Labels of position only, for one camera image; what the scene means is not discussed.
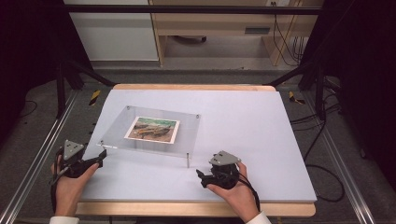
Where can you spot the person's left hand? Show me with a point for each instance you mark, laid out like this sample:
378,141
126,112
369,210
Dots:
68,189

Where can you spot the light wooden desk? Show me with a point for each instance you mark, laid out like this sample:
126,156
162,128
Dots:
214,21

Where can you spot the person's white sleeve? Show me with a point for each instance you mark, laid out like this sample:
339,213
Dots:
63,220
260,218

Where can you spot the person's right white sleeve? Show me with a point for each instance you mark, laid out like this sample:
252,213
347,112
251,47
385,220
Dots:
260,218

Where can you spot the aluminium floor rail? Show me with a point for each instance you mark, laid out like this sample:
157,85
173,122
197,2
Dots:
34,161
342,168

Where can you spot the white table board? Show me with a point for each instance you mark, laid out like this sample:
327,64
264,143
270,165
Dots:
186,209
243,140

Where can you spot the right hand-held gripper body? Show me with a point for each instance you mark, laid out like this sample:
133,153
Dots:
224,174

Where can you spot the landscape photo print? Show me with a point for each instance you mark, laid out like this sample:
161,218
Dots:
152,130

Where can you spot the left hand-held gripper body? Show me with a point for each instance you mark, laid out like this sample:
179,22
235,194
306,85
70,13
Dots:
72,150

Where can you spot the white cabinet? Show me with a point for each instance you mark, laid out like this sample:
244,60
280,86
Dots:
115,37

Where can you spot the person's right hand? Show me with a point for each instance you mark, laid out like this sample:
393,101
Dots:
238,199

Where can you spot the black curtain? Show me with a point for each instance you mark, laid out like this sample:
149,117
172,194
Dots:
364,77
28,56

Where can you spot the yellow black tape piece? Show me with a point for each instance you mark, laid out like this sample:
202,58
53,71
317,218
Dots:
94,97
293,98

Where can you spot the black horizontal frame bar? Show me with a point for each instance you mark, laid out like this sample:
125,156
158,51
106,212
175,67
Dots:
193,9

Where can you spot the black metal stand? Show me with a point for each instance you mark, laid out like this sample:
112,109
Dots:
319,93
61,90

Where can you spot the clear acrylic photo frame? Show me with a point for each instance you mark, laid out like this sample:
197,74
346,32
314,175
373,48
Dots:
162,146

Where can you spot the person's left white sleeve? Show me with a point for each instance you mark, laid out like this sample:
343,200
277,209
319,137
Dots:
63,220

